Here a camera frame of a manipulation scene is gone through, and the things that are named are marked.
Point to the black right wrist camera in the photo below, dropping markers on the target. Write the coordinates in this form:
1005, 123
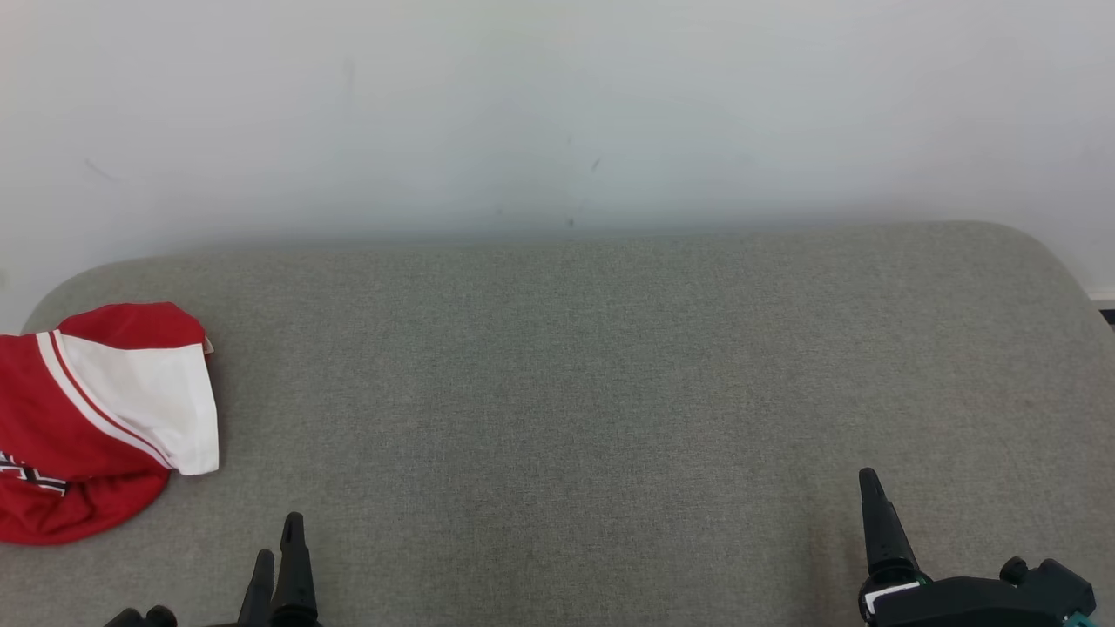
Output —
1058, 588

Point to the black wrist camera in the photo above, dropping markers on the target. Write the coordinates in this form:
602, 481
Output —
144, 618
1058, 588

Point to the red white-sleeved jersey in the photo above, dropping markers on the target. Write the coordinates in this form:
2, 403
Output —
131, 392

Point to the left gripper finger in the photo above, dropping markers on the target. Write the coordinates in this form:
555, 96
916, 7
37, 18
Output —
296, 575
259, 596

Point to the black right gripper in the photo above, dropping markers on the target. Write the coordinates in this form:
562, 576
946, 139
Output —
958, 605

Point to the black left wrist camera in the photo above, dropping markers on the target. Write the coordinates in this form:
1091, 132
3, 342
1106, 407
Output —
144, 618

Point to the white wall baseboard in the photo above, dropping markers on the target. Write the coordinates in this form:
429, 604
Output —
1104, 299

